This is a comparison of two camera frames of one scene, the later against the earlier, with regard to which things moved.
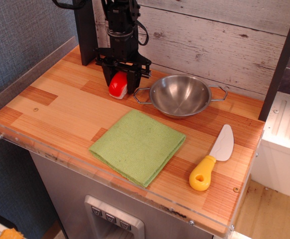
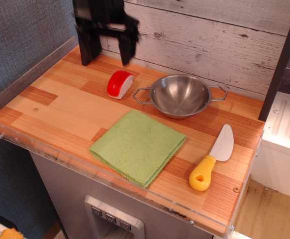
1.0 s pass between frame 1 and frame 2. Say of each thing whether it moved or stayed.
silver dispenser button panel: stayed
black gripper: moved
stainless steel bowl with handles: stayed
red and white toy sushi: stayed
